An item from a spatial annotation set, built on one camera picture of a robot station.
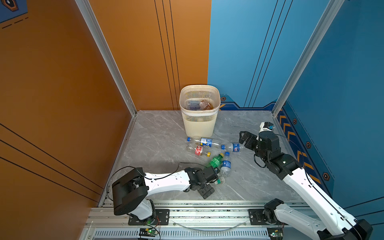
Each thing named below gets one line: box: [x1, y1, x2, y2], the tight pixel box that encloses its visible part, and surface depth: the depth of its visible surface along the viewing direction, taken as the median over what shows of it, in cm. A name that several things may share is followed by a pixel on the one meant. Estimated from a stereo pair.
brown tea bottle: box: [199, 99, 214, 110], surface depth 96 cm
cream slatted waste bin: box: [179, 84, 221, 138], surface depth 98 cm
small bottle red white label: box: [187, 145, 212, 157], surface depth 95 cm
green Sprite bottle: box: [209, 153, 225, 168], surface depth 89 cm
